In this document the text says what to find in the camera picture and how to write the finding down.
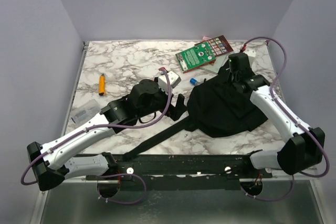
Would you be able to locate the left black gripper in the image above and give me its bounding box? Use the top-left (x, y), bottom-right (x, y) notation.
top-left (138, 83), bottom-right (187, 120)

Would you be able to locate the blue cap glue stick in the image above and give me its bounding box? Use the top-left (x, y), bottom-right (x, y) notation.
top-left (190, 78), bottom-right (201, 86)

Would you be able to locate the black student backpack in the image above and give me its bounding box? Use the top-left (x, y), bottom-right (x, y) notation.
top-left (123, 63), bottom-right (267, 161)

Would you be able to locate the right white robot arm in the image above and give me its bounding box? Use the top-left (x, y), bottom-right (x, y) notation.
top-left (228, 52), bottom-right (325, 178)

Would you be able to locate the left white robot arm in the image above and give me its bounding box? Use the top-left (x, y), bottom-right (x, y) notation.
top-left (27, 76), bottom-right (186, 191)

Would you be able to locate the green book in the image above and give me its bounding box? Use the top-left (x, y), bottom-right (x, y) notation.
top-left (175, 42), bottom-right (216, 73)

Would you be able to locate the grey notebook under books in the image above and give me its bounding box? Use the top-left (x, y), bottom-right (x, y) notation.
top-left (200, 52), bottom-right (232, 74)

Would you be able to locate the dark red book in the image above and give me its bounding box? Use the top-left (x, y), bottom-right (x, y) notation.
top-left (194, 35), bottom-right (233, 58)

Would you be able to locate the orange utility knife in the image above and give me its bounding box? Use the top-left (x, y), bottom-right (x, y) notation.
top-left (98, 73), bottom-right (106, 96)

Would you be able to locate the clear plastic screw box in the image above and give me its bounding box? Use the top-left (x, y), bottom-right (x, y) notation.
top-left (70, 99), bottom-right (101, 126)

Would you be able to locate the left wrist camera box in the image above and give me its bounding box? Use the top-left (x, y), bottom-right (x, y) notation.
top-left (158, 71), bottom-right (181, 91)

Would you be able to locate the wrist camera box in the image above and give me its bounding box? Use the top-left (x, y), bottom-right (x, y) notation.
top-left (158, 71), bottom-right (181, 91)
top-left (244, 49), bottom-right (257, 65)

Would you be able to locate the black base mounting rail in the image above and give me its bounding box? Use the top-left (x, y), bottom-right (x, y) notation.
top-left (86, 154), bottom-right (272, 194)

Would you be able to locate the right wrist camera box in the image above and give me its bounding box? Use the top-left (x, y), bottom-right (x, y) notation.
top-left (244, 49), bottom-right (257, 65)

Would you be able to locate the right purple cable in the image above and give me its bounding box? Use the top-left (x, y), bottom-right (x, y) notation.
top-left (240, 37), bottom-right (331, 201)

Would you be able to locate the purple cable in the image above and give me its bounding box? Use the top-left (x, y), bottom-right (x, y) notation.
top-left (240, 37), bottom-right (331, 201)
top-left (20, 69), bottom-right (173, 205)

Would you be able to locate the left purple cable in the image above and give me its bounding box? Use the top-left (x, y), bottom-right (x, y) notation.
top-left (20, 69), bottom-right (173, 205)

